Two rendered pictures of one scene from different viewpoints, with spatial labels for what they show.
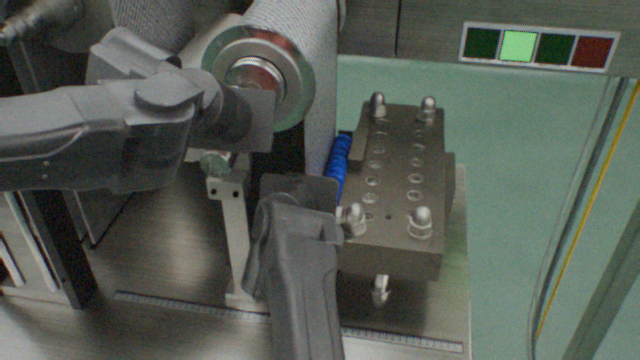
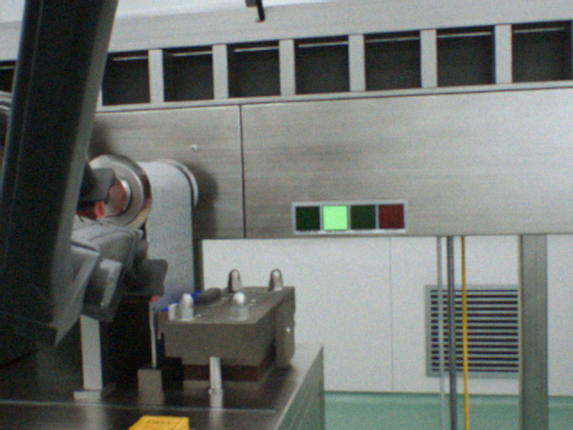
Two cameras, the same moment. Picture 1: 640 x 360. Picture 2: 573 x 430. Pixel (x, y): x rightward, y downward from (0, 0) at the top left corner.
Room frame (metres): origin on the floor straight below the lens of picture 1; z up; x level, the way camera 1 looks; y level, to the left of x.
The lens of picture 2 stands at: (-0.57, -0.23, 1.26)
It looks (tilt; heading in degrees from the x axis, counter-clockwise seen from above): 3 degrees down; 0
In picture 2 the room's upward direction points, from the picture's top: 2 degrees counter-clockwise
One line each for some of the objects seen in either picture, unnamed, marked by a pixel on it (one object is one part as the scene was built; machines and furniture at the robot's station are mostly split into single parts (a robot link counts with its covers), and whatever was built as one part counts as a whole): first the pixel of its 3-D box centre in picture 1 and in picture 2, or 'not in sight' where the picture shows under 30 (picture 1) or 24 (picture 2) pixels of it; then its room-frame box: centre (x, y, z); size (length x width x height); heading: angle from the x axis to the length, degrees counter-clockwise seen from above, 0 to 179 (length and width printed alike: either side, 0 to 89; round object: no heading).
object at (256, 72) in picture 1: (254, 86); (110, 195); (0.60, 0.08, 1.25); 0.07 x 0.02 x 0.07; 80
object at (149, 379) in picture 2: not in sight; (177, 359); (0.72, 0.00, 0.92); 0.28 x 0.04 x 0.04; 170
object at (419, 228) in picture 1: (421, 219); (239, 305); (0.57, -0.14, 1.05); 0.04 x 0.04 x 0.04
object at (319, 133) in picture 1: (322, 133); (172, 269); (0.72, 0.00, 1.10); 0.23 x 0.01 x 0.18; 170
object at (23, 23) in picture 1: (15, 29); not in sight; (0.57, 0.34, 1.33); 0.06 x 0.03 x 0.03; 170
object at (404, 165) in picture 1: (395, 177); (238, 316); (0.74, -0.13, 1.00); 0.40 x 0.16 x 0.06; 170
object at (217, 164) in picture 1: (217, 161); not in sight; (0.54, 0.13, 1.18); 0.04 x 0.02 x 0.04; 80
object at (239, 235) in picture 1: (236, 217); (89, 309); (0.58, 0.12, 1.05); 0.06 x 0.05 x 0.31; 170
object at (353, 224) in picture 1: (354, 216); (185, 305); (0.58, -0.05, 1.05); 0.04 x 0.04 x 0.04
